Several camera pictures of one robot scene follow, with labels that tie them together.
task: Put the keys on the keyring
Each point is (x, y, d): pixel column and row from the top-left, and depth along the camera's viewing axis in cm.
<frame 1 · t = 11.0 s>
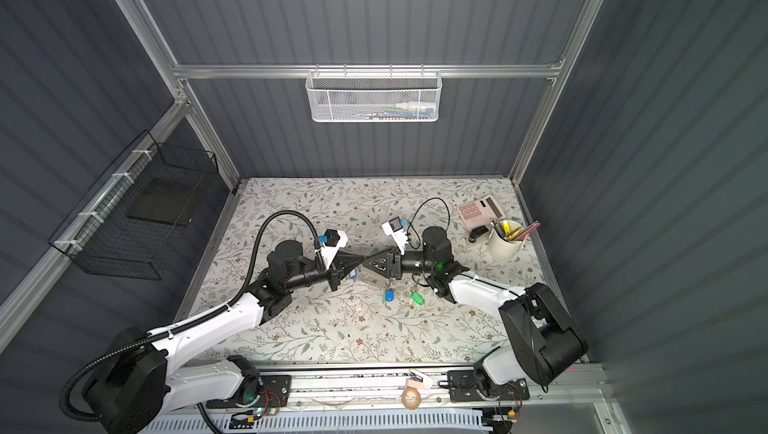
left hand: (362, 257, 76), fingers closed
right hand: (369, 267, 75), fingers open
keyring bunch with grey strap: (388, 293, 81), point 11 cm above the table
key with green tag: (417, 298, 91), on the table
pink calculator: (479, 213, 110), point 2 cm above the table
white pen cup: (506, 239, 92), point 11 cm above the table
yellow highlighter: (507, 227, 96), point 10 cm above the table
pink pen: (530, 229, 91), point 14 cm above the table

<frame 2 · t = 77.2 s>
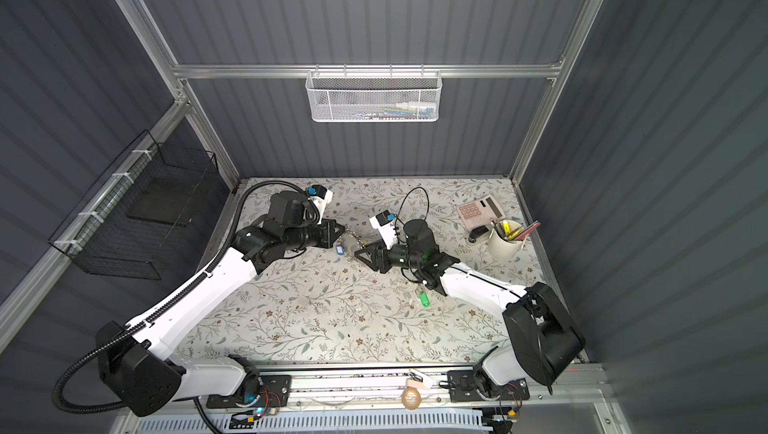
left hand: (345, 228, 76), fingers closed
right hand: (362, 254, 78), fingers open
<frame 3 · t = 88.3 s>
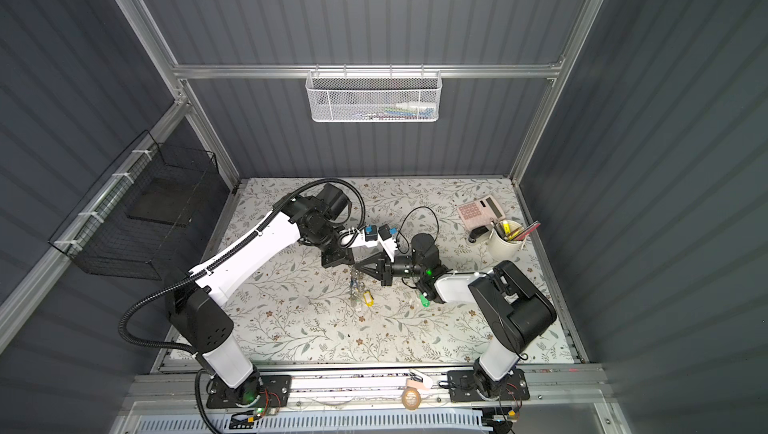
left hand: (350, 258, 79), fingers closed
right hand: (360, 271, 78), fingers closed
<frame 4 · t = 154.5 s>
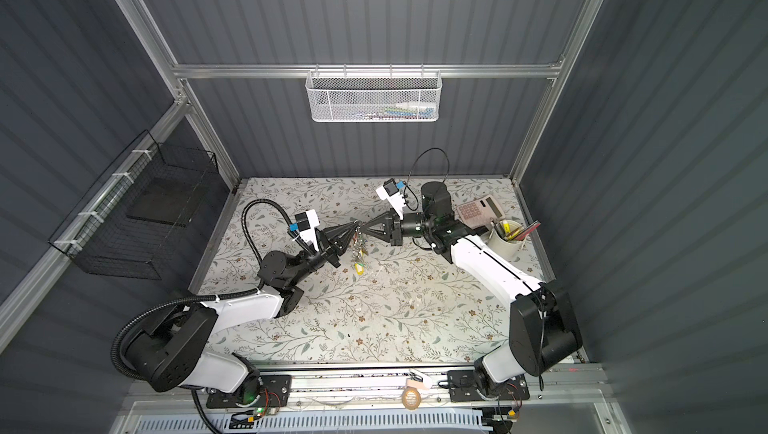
left hand: (357, 227, 69), fingers closed
right hand: (365, 235, 71), fingers closed
